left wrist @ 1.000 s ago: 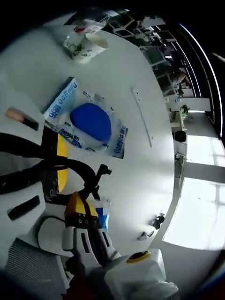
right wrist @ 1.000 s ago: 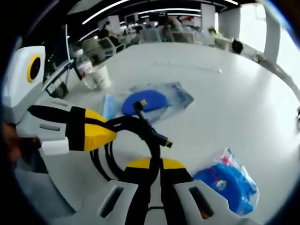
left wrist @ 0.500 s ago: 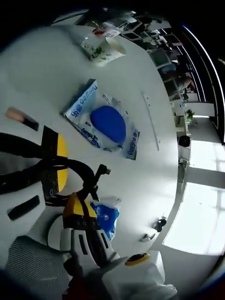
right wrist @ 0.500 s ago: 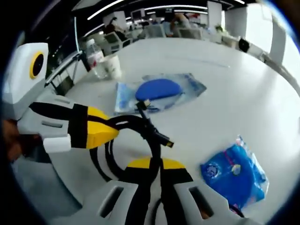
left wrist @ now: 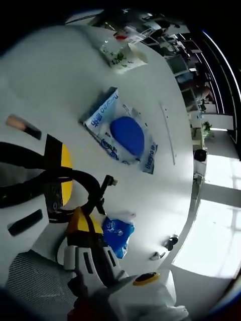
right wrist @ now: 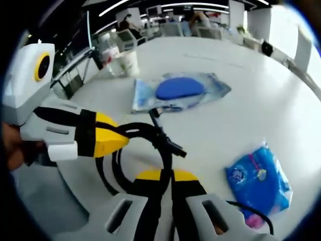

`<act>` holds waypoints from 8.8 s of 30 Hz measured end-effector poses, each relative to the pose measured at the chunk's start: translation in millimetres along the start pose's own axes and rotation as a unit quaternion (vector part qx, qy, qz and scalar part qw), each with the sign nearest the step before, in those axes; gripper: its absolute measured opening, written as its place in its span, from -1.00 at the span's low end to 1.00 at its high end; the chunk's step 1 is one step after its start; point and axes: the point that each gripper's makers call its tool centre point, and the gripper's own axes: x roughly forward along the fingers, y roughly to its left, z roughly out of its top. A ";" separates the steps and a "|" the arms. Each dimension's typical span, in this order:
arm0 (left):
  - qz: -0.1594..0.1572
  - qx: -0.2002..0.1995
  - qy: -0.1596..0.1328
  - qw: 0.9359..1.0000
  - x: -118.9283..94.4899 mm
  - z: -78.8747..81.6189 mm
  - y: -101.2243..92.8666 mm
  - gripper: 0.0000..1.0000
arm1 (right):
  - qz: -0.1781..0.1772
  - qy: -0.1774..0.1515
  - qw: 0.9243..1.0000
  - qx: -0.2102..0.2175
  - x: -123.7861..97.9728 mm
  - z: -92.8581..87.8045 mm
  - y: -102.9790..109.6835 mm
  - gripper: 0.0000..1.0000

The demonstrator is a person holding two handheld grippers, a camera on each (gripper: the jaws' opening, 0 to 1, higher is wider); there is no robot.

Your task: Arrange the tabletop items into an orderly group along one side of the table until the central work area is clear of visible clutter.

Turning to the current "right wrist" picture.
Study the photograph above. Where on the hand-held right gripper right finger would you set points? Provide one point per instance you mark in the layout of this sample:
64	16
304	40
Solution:
188	208

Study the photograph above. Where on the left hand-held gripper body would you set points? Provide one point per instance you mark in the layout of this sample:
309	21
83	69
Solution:
25	88

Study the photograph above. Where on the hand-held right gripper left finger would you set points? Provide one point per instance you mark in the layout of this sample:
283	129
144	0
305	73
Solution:
150	206

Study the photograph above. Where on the clear plastic water bottle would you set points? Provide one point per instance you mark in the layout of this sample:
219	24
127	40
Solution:
107	55

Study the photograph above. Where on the white paper cup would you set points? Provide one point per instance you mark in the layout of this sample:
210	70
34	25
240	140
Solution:
129	62

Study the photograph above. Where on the blue wet wipes packet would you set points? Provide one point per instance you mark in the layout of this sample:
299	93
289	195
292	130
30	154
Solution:
260	180

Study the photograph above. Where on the blue mouse pad package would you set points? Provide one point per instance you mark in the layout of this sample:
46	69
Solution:
180	91

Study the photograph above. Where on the person's left hand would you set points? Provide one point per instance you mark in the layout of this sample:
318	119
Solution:
15	150

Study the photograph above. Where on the white table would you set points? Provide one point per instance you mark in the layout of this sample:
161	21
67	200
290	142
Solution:
250	120

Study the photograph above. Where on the black office chair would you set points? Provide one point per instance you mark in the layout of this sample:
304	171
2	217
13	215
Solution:
267	48

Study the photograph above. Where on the green potted plant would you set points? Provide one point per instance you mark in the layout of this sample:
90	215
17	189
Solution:
241	29

